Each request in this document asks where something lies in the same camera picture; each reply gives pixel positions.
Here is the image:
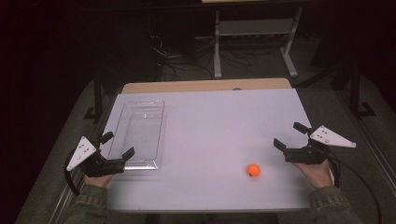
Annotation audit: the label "person's right hand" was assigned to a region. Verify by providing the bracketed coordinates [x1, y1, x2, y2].
[293, 158, 336, 190]

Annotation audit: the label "right hand-held gripper cable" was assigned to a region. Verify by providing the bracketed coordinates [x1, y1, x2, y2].
[326, 151, 383, 224]

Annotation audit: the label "white metal desk frame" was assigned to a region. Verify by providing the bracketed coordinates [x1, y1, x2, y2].
[212, 6, 304, 79]

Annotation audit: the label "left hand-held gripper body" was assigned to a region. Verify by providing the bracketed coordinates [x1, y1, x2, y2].
[65, 135, 126, 178]

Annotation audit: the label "black metal stand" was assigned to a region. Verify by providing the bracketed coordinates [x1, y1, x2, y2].
[348, 60, 377, 119]

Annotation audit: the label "hand-held gripper cable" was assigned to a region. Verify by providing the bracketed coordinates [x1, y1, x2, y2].
[326, 151, 383, 224]
[63, 148, 82, 198]

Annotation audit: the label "clear plastic tray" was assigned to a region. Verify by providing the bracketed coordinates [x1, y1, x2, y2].
[106, 99, 168, 172]

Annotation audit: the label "orange ball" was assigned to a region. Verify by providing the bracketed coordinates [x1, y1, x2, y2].
[246, 163, 262, 178]

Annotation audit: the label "left hand-held gripper cable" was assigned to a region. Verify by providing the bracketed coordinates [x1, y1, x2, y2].
[63, 148, 82, 198]

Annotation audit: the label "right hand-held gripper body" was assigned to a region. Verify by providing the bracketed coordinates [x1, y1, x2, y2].
[284, 124, 358, 166]

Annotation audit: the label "person's left hand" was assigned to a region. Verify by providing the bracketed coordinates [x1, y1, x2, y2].
[82, 174, 114, 189]

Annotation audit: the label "black floor cables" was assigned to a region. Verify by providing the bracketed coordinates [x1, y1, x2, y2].
[148, 32, 260, 82]

